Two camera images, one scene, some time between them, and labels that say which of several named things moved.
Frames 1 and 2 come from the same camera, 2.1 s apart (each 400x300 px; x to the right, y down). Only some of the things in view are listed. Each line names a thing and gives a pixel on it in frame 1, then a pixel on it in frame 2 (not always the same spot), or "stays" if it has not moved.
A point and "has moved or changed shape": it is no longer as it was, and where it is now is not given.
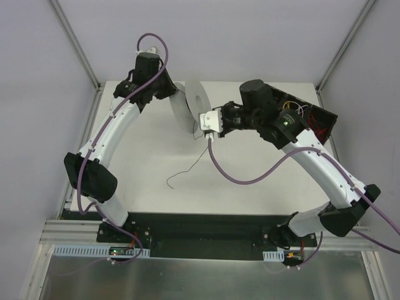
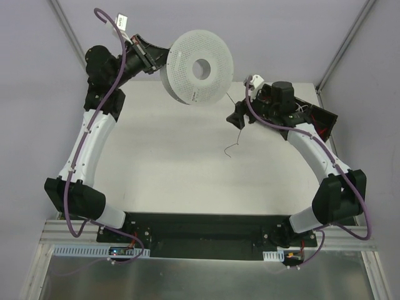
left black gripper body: x=169 y=86 -> x=145 y=57
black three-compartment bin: x=320 y=122 stays
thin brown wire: x=194 y=165 -> x=239 y=137
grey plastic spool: x=198 y=100 has moved or changed shape
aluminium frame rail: x=85 y=232 stays
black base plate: x=206 y=235 stays
